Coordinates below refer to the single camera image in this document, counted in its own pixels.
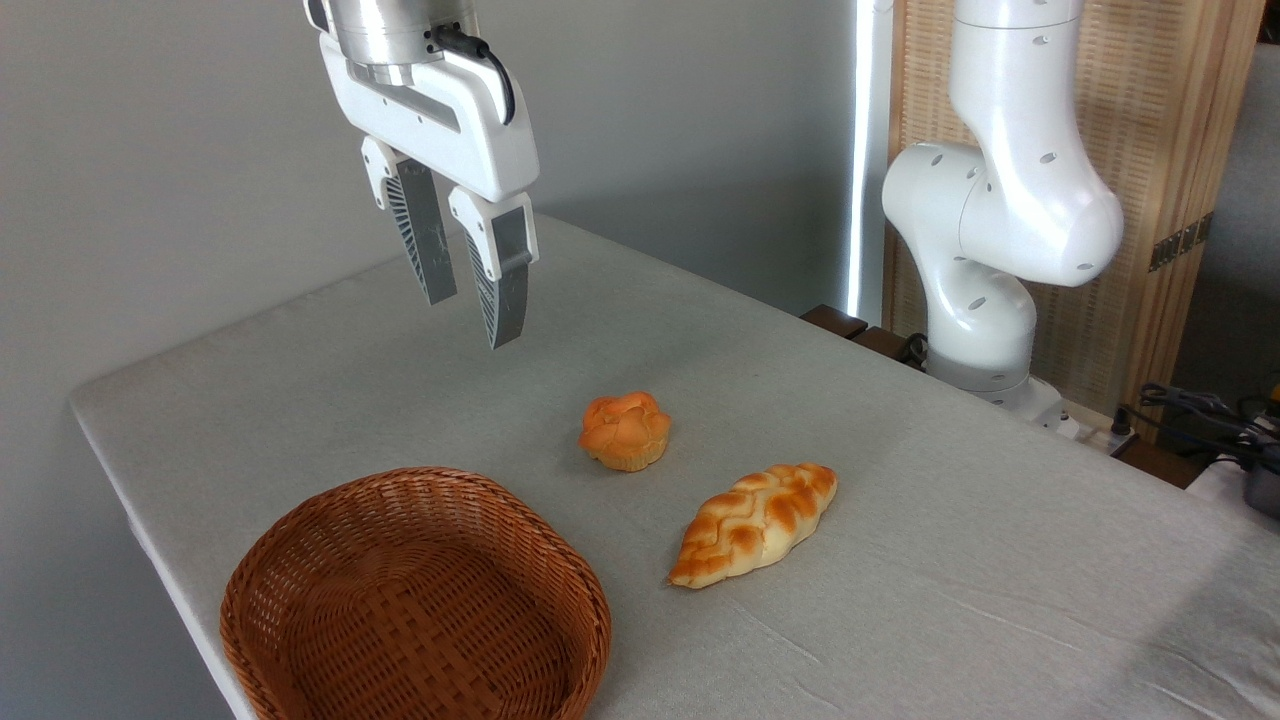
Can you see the dark brown wooden block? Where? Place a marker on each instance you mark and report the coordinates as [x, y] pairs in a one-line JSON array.
[[850, 325]]

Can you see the dark metal screen hinge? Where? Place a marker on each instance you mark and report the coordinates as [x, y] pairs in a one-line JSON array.
[[1180, 242]]

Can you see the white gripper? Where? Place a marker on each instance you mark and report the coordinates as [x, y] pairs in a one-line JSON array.
[[480, 130]]

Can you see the grey tablecloth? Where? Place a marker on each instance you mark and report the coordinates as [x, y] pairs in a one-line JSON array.
[[900, 500]]

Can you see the orange muffin bread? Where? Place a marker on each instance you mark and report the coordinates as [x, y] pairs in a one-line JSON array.
[[625, 430]]

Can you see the white vertical light strip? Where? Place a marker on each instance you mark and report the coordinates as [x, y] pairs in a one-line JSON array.
[[868, 150]]

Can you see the braided golden bread loaf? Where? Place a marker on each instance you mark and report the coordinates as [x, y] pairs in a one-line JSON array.
[[755, 520]]

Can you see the brown woven wicker basket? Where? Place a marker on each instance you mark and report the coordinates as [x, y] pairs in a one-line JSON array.
[[400, 610]]

